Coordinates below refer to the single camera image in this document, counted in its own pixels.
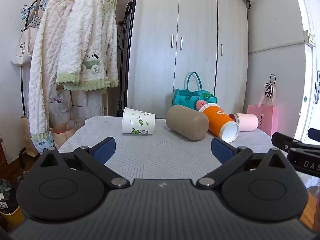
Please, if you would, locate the white canvas tote bag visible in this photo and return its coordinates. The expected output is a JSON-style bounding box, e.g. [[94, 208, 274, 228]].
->
[[10, 26, 38, 67]]

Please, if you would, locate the white fleece jacket green trim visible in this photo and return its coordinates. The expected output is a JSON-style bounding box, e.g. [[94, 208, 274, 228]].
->
[[56, 0, 119, 92]]

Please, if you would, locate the beige cup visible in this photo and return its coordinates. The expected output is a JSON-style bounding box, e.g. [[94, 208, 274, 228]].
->
[[165, 105, 210, 141]]

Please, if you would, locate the orange paper cup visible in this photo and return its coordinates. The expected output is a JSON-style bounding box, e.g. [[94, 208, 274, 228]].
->
[[199, 103, 240, 143]]

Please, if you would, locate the black cord on hook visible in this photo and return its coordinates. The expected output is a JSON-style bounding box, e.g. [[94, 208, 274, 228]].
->
[[264, 74, 277, 98]]

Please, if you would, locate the grey wooden wardrobe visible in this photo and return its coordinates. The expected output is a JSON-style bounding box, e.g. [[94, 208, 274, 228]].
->
[[127, 0, 250, 119]]

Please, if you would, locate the wall light switch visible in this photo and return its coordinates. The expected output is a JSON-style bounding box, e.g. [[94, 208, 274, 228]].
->
[[303, 30, 315, 47]]

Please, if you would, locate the white cup with leaf print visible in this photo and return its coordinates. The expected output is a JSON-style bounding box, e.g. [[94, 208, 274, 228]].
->
[[122, 107, 156, 136]]

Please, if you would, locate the white fleece robe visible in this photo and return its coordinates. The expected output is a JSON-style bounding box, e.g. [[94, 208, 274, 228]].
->
[[27, 0, 75, 141]]

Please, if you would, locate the white patterned tablecloth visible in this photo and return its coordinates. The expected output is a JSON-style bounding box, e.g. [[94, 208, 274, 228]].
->
[[58, 116, 320, 193]]

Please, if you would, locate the white printed cloth bag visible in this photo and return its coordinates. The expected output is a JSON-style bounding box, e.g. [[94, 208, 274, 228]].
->
[[48, 84, 73, 121]]

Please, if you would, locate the bunch of wire hangers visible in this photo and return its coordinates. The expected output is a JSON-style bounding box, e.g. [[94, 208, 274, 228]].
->
[[21, 0, 49, 28]]

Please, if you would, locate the pink cup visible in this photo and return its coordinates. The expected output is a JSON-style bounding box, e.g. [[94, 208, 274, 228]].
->
[[228, 112, 259, 132]]

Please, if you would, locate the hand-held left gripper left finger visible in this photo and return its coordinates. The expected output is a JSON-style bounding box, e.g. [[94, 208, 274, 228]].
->
[[39, 137, 131, 189]]

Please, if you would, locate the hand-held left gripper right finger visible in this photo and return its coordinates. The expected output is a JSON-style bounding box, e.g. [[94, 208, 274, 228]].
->
[[196, 137, 288, 190]]

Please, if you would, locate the tan paper bag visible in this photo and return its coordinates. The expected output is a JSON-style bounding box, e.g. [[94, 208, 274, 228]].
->
[[21, 115, 39, 157]]

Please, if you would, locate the pink gift bag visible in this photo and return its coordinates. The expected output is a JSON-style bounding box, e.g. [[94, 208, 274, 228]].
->
[[247, 87, 278, 137]]

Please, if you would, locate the teal tote bag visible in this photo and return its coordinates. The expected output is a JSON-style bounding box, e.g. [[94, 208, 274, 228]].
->
[[172, 71, 218, 111]]

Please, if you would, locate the white door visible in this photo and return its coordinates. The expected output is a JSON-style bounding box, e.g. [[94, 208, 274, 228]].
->
[[291, 0, 320, 144]]

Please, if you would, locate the yellow bin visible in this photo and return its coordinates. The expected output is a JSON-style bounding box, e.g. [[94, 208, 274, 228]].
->
[[0, 204, 26, 231]]

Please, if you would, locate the brown paper bag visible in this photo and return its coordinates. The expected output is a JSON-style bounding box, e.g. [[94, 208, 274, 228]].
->
[[51, 115, 86, 151]]

